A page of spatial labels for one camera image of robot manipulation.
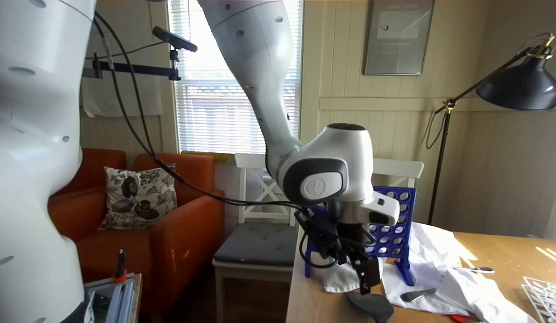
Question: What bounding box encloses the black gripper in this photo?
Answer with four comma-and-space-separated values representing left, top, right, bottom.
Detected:
316, 221, 383, 296

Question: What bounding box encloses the white waffle towel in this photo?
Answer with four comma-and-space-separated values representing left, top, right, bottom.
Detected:
322, 261, 535, 323

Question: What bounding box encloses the small dark utensil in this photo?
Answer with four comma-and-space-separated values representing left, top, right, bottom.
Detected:
399, 286, 440, 304

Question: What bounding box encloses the grey seat pad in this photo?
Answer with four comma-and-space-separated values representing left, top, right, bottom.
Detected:
212, 221, 300, 269

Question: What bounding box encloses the orange armchair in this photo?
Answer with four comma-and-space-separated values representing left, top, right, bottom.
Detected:
47, 147, 228, 322

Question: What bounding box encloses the white plastic lattice tray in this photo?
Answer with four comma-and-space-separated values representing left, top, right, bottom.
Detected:
521, 275, 556, 323

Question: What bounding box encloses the floral patterned cushion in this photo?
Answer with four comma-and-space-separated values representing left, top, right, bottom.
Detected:
97, 165, 182, 234

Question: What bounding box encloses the black floor lamp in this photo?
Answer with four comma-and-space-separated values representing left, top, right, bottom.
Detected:
426, 33, 556, 226

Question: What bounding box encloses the wooden box of papers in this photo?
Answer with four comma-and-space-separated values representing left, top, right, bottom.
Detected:
81, 271, 144, 323

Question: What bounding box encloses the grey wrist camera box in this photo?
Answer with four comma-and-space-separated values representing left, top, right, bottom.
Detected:
357, 192, 404, 228

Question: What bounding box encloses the blue connect four frame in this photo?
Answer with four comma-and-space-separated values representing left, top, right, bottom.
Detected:
302, 185, 420, 287

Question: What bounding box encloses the thin lamp cord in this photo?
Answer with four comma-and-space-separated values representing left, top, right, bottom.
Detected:
424, 106, 451, 151

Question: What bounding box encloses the framed wall picture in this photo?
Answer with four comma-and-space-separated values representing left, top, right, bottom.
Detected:
361, 0, 438, 79

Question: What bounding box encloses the red handled tool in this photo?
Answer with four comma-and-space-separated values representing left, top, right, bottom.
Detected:
113, 246, 130, 287

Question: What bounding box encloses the black camera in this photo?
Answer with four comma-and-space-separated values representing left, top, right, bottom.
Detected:
151, 25, 200, 54

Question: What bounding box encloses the black camera boom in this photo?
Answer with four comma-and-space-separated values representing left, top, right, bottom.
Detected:
81, 51, 185, 83

